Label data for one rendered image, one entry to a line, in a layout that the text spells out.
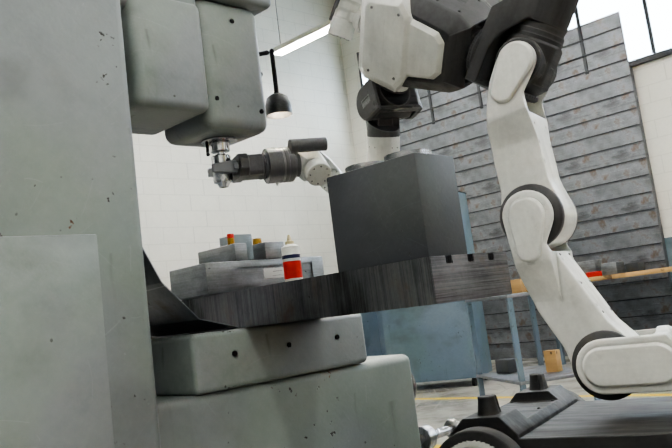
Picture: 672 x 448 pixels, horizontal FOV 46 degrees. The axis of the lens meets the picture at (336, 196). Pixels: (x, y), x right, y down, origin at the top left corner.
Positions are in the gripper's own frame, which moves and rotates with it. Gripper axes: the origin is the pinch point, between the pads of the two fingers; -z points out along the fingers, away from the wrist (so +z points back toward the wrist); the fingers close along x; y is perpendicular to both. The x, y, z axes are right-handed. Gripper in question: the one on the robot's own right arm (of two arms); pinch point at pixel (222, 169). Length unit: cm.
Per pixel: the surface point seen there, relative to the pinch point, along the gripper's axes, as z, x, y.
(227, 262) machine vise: -4.2, 12.3, 23.6
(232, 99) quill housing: 2.3, 10.1, -14.6
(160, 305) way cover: -20.6, 18.5, 31.3
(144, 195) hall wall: 71, -750, -124
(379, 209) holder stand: 16, 55, 20
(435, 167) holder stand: 25, 61, 15
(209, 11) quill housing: -1.0, 11.7, -35.8
